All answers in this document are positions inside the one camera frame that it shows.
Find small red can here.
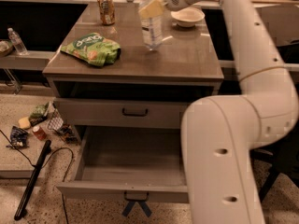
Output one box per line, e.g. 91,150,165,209
32,125,47,141

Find green snack bag on floor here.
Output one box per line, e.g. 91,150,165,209
29,103,50,126

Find small water bottle on shelf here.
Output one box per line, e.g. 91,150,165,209
7,28,28,55

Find black office chair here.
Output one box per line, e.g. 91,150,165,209
250,122,299,202

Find white bowl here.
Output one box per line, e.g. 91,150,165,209
171,7,205,28

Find orange soda can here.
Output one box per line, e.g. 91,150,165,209
97,0,115,25

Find green chip bag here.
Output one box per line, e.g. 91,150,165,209
61,33,121,67

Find open lower grey drawer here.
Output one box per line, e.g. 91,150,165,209
57,127,188,203

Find black cable on floor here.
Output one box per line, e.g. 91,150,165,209
0,128,76,224

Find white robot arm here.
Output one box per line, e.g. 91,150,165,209
143,0,298,224

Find dark snack packet by basket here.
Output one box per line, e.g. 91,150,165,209
57,124,78,144

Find black bar on floor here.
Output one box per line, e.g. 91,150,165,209
14,140,51,221

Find dark blue snack bag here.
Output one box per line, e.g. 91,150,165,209
7,126,28,148

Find yellow sponge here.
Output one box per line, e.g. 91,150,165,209
18,117,31,129

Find wire mesh basket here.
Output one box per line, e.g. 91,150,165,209
48,109,64,131

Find clear plastic water bottle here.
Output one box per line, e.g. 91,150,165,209
139,0,163,50

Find grey drawer cabinet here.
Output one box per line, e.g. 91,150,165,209
42,2,225,156

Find closed upper grey drawer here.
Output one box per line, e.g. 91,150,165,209
54,98,187,129

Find bowl on left shelf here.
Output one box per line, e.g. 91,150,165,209
0,40,13,57

